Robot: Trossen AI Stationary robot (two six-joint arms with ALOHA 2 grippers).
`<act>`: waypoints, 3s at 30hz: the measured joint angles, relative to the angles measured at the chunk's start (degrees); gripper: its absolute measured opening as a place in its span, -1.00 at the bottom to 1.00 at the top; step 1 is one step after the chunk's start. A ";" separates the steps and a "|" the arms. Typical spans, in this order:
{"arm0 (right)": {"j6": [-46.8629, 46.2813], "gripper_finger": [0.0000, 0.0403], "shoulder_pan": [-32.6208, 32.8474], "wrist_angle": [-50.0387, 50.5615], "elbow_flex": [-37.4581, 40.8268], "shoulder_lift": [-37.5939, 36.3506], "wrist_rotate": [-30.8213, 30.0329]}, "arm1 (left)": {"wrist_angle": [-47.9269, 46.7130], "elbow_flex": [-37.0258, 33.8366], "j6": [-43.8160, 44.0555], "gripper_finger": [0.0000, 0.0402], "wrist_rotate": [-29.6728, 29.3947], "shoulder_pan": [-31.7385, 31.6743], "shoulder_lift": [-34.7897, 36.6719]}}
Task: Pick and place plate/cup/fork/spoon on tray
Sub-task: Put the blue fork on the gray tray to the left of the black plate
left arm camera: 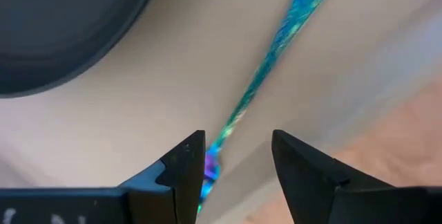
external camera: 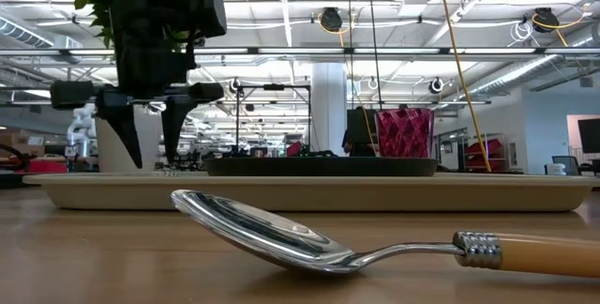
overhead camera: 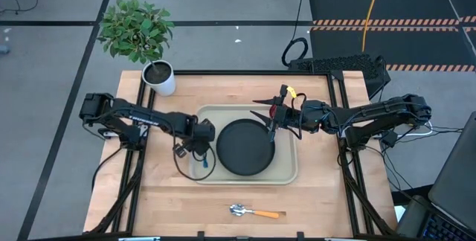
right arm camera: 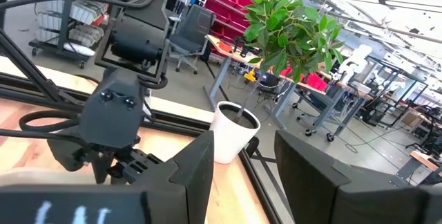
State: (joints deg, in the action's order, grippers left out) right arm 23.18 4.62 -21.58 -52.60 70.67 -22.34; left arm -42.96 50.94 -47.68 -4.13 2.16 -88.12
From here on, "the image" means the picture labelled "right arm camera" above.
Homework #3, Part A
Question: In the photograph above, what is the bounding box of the green leafy plant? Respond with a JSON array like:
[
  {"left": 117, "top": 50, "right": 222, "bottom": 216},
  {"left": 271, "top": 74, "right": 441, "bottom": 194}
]
[{"left": 237, "top": 0, "right": 345, "bottom": 125}]

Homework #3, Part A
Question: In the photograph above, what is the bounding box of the dark office chair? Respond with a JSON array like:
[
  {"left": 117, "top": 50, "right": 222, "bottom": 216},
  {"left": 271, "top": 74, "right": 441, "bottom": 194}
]
[{"left": 168, "top": 3, "right": 217, "bottom": 76}]

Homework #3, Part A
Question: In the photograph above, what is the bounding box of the white robot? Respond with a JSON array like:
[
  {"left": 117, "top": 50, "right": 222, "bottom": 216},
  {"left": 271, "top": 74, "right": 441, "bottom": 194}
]
[{"left": 337, "top": 44, "right": 374, "bottom": 84}]

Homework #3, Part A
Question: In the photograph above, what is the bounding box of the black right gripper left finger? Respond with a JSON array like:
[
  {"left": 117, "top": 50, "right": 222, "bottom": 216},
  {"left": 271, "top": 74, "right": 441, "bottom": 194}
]
[{"left": 133, "top": 130, "right": 215, "bottom": 224}]

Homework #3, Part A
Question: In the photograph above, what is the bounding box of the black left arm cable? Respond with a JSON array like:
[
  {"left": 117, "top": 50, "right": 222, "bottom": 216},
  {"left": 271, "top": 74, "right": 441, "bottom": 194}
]
[{"left": 0, "top": 0, "right": 162, "bottom": 145}]

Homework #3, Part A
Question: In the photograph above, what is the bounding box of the white plant pot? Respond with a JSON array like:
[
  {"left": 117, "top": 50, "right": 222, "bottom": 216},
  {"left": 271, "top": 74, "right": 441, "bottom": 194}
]
[{"left": 209, "top": 100, "right": 262, "bottom": 165}]

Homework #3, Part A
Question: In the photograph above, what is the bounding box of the red storage bins rack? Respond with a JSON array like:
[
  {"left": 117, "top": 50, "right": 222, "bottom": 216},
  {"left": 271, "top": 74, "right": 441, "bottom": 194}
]
[{"left": 204, "top": 0, "right": 257, "bottom": 46}]

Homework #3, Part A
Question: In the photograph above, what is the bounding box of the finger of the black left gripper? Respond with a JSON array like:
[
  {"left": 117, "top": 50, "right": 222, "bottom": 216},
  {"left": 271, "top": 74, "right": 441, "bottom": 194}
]
[{"left": 91, "top": 153, "right": 114, "bottom": 185}]

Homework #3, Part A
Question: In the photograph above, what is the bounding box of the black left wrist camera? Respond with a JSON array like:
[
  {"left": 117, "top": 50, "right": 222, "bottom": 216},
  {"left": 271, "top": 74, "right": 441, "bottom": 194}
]
[{"left": 77, "top": 66, "right": 146, "bottom": 149}]

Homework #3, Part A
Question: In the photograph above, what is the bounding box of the wooden workbench with grey legs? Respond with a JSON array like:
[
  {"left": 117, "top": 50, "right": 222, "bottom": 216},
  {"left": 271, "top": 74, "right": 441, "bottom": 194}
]
[{"left": 203, "top": 33, "right": 374, "bottom": 142}]

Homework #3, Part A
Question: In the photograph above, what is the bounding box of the shelf cart with white bins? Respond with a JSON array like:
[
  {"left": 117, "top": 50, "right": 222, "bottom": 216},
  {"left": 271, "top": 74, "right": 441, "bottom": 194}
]
[{"left": 29, "top": 0, "right": 115, "bottom": 70}]

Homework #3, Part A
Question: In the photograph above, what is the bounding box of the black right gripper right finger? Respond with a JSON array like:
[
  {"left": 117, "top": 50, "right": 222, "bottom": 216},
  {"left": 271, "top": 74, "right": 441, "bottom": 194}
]
[{"left": 274, "top": 129, "right": 352, "bottom": 224}]

